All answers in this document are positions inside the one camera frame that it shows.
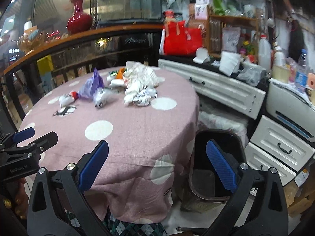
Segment white red small wrapper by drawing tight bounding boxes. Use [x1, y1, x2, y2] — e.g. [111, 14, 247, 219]
[59, 91, 79, 108]

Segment purple plastic bag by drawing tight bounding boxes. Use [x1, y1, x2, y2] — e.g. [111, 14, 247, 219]
[78, 68, 105, 99]

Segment white printed bag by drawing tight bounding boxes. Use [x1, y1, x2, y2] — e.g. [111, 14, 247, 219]
[93, 88, 118, 109]

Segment white tissue pile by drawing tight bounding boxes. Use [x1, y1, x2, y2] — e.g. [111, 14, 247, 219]
[123, 61, 165, 107]

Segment orange foam fruit net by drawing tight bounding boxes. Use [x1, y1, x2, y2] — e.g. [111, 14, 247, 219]
[116, 68, 125, 79]

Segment black trash bin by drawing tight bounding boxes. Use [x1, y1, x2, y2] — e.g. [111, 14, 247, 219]
[180, 128, 248, 212]

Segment white middle drawer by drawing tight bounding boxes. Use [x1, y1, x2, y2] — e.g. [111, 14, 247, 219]
[244, 142, 296, 186]

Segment white upper drawer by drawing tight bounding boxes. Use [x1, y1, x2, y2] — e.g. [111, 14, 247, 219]
[250, 116, 314, 171]

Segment cardboard box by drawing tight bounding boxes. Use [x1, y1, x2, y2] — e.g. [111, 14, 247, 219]
[284, 175, 314, 217]

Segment white lace cloth bundle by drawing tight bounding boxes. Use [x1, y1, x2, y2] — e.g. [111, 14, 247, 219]
[197, 111, 249, 148]

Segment long white top drawer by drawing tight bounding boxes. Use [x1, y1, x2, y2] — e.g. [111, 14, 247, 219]
[158, 59, 266, 119]

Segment white printer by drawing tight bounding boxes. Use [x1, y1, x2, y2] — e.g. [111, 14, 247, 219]
[266, 78, 314, 142]

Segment pink polka dot tablecloth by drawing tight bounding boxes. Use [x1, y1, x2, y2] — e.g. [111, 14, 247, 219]
[20, 69, 199, 224]

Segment wooden curved railing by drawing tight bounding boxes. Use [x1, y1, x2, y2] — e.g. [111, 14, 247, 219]
[3, 23, 163, 76]

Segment clear plastic bag on counter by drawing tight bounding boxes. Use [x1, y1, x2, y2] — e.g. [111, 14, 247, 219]
[236, 61, 266, 87]

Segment clear water bottle blue label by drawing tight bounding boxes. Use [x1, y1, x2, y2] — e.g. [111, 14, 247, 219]
[295, 49, 308, 93]

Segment white paper cup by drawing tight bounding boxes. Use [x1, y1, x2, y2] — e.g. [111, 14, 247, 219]
[193, 47, 210, 64]

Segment white plastic jug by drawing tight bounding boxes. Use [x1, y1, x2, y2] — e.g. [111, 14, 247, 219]
[258, 35, 271, 71]

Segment red ceramic vase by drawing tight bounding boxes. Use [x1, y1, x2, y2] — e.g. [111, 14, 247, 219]
[67, 0, 92, 35]

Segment wooden shelf rack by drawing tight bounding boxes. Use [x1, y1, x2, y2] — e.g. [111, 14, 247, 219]
[206, 7, 259, 58]

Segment red gift bag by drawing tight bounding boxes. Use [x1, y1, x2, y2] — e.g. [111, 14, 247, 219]
[159, 21, 202, 56]

